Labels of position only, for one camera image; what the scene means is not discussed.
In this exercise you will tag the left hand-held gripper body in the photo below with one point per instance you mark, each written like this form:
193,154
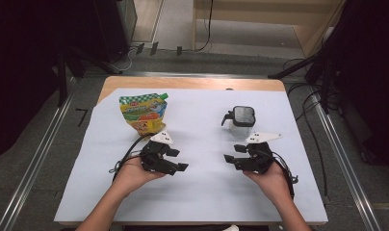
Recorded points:
154,157

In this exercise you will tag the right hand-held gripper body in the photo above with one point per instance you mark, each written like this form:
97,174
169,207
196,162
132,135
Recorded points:
258,159

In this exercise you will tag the yellow green spout pouch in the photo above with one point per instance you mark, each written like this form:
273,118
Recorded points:
144,112

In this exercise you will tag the person's left hand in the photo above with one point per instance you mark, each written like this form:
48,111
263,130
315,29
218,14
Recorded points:
131,176

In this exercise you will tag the person's right hand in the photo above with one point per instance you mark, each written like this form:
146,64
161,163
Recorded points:
274,184

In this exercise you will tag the black metal stand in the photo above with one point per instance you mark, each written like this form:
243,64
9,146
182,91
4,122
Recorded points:
62,77
292,69

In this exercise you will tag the black cabinet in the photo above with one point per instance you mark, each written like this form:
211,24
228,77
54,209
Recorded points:
115,29

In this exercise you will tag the light wooden shelf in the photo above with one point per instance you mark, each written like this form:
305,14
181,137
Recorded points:
263,9

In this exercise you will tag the short metal floor rail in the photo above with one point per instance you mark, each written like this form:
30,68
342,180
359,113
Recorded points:
195,74

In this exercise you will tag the long metal floor rail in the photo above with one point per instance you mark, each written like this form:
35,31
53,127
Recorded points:
343,163
32,170

